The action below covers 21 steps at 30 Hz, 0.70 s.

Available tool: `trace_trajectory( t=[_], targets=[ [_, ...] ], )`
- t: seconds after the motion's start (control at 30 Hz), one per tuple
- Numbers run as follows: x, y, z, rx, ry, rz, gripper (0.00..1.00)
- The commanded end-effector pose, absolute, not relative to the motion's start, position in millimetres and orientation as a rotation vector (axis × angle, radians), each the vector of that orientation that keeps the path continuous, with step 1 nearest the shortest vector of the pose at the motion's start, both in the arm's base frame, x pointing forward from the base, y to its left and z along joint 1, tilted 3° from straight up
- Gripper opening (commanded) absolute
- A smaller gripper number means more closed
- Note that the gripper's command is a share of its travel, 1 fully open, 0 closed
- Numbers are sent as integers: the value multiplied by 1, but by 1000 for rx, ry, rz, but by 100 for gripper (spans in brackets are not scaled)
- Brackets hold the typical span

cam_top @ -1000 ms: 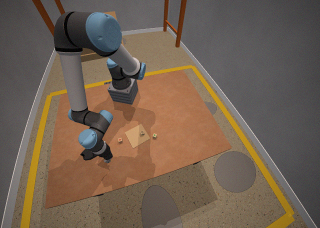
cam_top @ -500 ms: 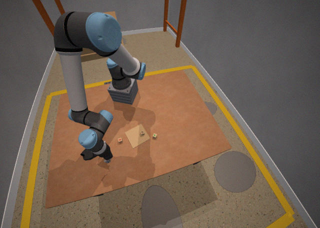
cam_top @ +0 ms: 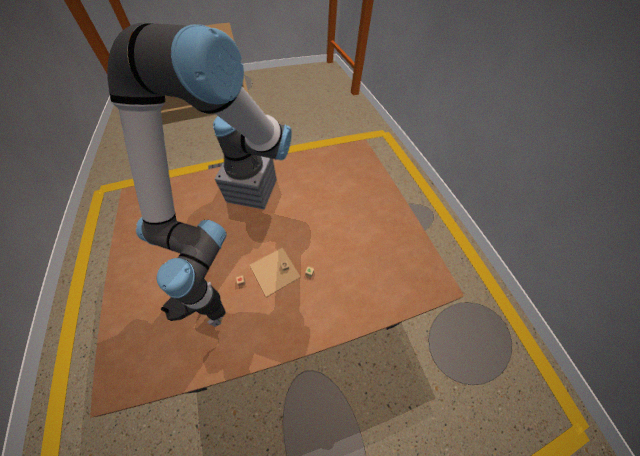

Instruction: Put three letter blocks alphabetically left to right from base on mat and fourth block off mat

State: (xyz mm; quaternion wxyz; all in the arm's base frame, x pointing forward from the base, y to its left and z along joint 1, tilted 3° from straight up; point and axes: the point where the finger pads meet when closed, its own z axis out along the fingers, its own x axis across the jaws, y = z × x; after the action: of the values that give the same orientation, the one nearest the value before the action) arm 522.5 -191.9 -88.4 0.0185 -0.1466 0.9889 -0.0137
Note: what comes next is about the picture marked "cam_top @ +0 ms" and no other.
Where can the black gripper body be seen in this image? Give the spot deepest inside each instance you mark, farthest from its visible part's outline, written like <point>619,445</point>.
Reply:
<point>176,310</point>

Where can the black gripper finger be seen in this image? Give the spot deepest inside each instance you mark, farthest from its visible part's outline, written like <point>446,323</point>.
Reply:
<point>215,323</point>

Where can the tan square mat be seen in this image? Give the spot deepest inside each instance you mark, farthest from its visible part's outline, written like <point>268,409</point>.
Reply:
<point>269,274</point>

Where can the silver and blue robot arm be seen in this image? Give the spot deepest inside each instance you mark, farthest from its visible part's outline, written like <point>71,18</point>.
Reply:
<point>200,65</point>

